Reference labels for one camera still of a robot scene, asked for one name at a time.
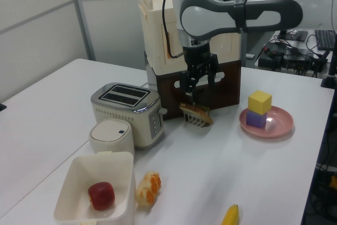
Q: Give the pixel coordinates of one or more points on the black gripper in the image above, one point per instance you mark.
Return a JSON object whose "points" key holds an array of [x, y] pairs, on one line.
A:
{"points": [[198, 57]]}

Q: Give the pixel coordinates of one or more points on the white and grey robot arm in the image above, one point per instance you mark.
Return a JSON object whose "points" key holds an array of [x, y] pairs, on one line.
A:
{"points": [[210, 19]]}

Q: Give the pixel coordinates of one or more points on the yellow cube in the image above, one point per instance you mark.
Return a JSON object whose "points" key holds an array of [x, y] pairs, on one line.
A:
{"points": [[259, 102]]}

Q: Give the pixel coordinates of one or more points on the purple cube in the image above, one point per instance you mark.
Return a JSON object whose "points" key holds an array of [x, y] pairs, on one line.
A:
{"points": [[255, 119]]}

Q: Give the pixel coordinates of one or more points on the dark brown wooden box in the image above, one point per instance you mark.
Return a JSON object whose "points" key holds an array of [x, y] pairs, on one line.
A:
{"points": [[226, 88]]}

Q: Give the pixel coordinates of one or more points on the toast slice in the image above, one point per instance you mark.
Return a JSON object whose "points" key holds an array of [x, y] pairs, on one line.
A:
{"points": [[197, 113]]}

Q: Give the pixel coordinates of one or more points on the small metal toast rack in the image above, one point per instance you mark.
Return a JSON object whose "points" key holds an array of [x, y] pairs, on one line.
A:
{"points": [[193, 121]]}

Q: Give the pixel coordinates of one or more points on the cream two-slot toaster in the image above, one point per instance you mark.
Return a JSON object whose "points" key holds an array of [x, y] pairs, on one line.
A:
{"points": [[126, 114]]}

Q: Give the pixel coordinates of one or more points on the pink plate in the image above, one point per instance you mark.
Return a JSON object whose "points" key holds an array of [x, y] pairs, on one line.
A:
{"points": [[276, 127]]}

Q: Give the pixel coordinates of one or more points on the black monitor stand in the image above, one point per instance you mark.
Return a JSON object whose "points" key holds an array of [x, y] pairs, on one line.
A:
{"points": [[292, 34]]}

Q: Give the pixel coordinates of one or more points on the small white lidded container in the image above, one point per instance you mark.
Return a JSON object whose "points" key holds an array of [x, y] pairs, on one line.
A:
{"points": [[110, 138]]}

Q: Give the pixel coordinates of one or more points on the orange white pastry toy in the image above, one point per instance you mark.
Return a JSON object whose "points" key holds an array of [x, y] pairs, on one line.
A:
{"points": [[148, 188]]}

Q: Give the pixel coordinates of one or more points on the black keyboard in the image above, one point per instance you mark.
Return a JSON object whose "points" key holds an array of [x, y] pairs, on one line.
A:
{"points": [[326, 40]]}

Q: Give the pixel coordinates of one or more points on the yellow banana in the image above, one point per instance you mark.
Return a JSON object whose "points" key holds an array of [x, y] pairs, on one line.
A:
{"points": [[231, 215]]}

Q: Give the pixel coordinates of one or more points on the red apple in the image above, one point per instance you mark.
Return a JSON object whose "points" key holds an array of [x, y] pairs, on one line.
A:
{"points": [[101, 195]]}

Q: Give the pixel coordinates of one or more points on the white square bowl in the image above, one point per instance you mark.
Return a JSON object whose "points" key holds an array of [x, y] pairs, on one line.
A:
{"points": [[79, 172]]}

